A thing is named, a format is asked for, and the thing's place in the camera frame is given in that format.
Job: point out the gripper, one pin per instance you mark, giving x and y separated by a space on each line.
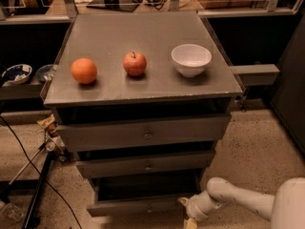
193 208

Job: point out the grey bottom drawer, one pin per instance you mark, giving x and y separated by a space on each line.
143 193

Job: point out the grey drawer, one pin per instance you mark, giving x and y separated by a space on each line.
143 193
143 132
134 165

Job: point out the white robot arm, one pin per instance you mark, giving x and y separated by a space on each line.
284 210

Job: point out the grey middle drawer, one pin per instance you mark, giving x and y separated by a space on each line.
134 165

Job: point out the grey drawer cabinet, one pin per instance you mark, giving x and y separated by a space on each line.
160 92

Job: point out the grey top drawer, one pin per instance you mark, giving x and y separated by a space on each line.
143 132

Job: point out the black tripod stand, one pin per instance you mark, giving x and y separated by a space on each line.
13 213

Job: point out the grey side shelf block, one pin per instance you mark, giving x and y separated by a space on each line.
256 75

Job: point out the white bowl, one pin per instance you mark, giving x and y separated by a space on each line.
190 60

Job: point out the red apple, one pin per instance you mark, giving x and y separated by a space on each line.
134 63

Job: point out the snack wrapper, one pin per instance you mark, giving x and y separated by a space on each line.
48 124

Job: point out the orange fruit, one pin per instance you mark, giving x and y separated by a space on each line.
83 71

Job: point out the dark small bowl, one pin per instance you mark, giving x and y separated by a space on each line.
45 73

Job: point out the blue patterned bowl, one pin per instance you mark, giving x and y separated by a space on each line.
16 74

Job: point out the black monitor base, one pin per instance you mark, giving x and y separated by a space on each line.
116 5

